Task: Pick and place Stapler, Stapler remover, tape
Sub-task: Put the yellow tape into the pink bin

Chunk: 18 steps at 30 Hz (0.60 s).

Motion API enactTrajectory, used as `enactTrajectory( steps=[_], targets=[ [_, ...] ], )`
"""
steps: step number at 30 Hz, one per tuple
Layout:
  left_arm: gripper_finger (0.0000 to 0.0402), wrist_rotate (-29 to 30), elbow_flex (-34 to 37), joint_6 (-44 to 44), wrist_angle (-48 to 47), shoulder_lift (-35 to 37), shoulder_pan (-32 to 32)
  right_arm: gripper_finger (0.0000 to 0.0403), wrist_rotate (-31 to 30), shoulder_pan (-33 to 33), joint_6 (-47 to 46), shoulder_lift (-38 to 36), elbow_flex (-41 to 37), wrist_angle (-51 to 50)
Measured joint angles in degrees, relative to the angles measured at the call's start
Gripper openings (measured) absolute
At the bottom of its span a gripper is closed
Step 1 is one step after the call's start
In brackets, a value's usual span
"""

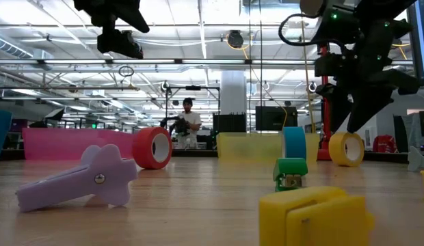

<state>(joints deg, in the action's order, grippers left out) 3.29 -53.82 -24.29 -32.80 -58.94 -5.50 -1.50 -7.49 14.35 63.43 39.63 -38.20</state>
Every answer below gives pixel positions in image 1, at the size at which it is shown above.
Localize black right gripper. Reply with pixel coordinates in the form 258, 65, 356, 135
315, 16, 422, 135

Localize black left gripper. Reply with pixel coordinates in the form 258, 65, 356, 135
73, 0, 150, 54

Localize yellow tape roll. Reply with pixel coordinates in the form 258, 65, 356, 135
328, 131, 365, 167

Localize blue tape roll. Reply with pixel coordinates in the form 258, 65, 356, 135
282, 126, 308, 162

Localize green mini stapler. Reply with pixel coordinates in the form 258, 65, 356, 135
272, 157, 309, 193

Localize red tape roll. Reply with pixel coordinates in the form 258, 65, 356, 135
131, 126, 174, 170

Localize red bag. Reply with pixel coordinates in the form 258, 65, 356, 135
372, 134, 399, 154

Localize black screen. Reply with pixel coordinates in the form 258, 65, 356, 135
254, 105, 299, 132

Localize black rig stand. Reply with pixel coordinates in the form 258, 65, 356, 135
164, 85, 222, 135

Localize computer monitor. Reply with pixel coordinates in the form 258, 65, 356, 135
405, 0, 424, 87

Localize yellow plastic bin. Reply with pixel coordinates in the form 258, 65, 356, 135
216, 132, 321, 163

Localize black device person holds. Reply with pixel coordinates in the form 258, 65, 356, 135
159, 115, 192, 138

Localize person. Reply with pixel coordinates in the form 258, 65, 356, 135
170, 97, 202, 150

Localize black cabinet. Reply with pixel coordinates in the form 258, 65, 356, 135
212, 113, 248, 134

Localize pink plastic bin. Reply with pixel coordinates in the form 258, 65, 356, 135
22, 128, 136, 161

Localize grey clip bottom left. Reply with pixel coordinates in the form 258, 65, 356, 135
15, 143, 139, 213

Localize blue plastic bin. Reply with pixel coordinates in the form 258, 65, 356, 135
0, 109, 13, 171

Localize thin yellow cable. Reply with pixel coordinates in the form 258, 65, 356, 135
300, 20, 317, 135

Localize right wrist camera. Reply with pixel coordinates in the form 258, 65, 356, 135
314, 52, 344, 79

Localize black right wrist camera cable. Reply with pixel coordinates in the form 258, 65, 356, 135
278, 12, 347, 47

